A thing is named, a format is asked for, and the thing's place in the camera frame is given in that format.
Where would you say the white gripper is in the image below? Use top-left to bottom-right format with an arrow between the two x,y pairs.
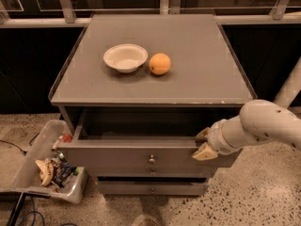
192,119 -> 244,161

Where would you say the grey top drawer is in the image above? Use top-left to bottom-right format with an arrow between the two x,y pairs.
59,107 -> 238,169

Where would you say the grey drawer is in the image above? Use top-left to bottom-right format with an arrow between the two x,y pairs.
98,181 -> 208,196
87,166 -> 217,177
59,107 -> 238,169

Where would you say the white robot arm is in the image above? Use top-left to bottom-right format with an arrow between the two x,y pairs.
192,58 -> 301,161

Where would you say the grey bottom drawer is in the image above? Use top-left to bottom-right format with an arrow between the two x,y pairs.
98,181 -> 208,196

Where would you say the grey drawer cabinet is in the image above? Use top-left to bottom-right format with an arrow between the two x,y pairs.
50,15 -> 256,184

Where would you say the grey middle drawer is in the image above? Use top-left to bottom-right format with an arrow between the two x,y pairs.
87,166 -> 217,177

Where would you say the orange fruit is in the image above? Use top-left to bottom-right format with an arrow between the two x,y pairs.
149,53 -> 171,75

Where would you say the white bowl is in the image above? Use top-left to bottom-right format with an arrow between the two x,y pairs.
103,44 -> 148,73

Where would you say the green snack packet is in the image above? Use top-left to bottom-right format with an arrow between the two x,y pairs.
57,151 -> 67,162

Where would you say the dark snack bag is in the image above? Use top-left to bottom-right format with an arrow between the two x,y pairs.
51,160 -> 76,187

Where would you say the metal window railing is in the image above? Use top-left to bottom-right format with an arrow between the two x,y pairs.
0,0 -> 301,28

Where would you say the clear plastic bin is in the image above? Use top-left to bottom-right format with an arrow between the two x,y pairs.
8,120 -> 87,203

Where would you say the black stand leg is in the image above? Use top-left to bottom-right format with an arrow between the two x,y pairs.
6,192 -> 26,226

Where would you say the black cable on floor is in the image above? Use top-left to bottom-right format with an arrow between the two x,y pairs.
0,132 -> 40,155

